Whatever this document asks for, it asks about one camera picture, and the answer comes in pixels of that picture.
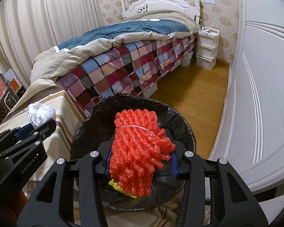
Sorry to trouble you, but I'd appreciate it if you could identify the white paper ball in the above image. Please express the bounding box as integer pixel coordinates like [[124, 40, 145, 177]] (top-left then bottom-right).
[[27, 103, 56, 129]]

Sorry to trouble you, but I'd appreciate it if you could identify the yellow foam net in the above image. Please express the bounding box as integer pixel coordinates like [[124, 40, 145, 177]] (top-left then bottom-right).
[[108, 179, 139, 198]]

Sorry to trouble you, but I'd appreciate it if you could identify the red foam net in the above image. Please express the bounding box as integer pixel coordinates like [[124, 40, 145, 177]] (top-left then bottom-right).
[[109, 109, 176, 198]]

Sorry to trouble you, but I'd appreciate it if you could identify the black trash bag bin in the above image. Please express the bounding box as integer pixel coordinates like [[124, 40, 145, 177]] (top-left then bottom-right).
[[71, 94, 196, 212]]

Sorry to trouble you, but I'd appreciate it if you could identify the striped bed sheet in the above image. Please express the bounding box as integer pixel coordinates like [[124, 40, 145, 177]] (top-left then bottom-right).
[[0, 79, 181, 227]]

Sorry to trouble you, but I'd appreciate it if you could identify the cardboard box with orange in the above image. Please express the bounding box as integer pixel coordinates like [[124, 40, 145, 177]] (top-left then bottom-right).
[[0, 69, 22, 101]]

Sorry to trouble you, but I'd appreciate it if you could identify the white wardrobe door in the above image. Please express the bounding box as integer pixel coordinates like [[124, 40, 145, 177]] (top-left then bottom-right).
[[210, 0, 284, 193]]

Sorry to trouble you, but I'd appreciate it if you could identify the plaid bed sheet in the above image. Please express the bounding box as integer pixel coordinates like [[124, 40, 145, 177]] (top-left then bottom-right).
[[57, 35, 195, 115]]

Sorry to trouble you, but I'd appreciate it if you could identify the cream curtain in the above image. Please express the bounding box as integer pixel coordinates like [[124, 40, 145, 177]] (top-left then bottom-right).
[[0, 0, 104, 88]]

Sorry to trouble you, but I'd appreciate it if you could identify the blue beige duvet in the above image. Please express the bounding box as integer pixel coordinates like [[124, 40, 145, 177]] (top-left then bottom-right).
[[30, 10, 201, 82]]

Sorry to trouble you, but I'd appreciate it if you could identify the white plastic drawer unit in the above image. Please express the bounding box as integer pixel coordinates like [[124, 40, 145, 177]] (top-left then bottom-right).
[[196, 27, 220, 70]]

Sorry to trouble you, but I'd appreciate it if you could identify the white bed headboard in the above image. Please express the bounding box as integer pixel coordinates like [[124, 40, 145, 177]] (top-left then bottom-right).
[[121, 0, 201, 24]]

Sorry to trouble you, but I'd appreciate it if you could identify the white wall switch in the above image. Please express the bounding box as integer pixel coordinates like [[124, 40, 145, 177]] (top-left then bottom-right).
[[201, 0, 215, 5]]

